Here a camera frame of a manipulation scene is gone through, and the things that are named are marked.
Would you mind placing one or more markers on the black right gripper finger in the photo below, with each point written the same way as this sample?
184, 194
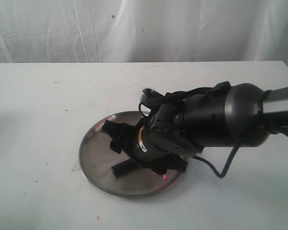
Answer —
122, 136
169, 162

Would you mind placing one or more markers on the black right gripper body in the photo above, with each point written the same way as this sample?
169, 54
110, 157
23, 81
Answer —
140, 147

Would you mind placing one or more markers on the black knife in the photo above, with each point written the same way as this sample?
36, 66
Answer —
123, 168

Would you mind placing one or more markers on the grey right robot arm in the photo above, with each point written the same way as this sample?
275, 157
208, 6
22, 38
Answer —
181, 124

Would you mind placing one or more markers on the round stainless steel plate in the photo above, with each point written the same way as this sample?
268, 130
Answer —
96, 160

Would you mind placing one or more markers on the clear tape piece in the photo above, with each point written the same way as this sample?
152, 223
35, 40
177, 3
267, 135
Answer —
76, 167

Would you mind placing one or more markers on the white backdrop curtain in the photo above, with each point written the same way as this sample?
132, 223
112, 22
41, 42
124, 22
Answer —
143, 30

